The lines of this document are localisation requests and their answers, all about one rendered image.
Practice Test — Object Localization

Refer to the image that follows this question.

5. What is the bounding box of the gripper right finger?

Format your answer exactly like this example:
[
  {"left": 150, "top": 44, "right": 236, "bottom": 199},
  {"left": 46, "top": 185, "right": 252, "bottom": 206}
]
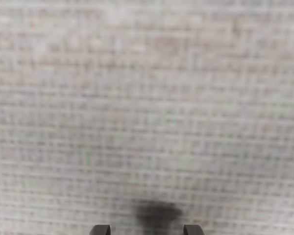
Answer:
[{"left": 183, "top": 224, "right": 206, "bottom": 235}]

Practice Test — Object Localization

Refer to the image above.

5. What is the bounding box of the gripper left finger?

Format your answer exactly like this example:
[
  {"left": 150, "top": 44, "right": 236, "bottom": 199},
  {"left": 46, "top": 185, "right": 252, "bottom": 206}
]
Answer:
[{"left": 89, "top": 225, "right": 112, "bottom": 235}]

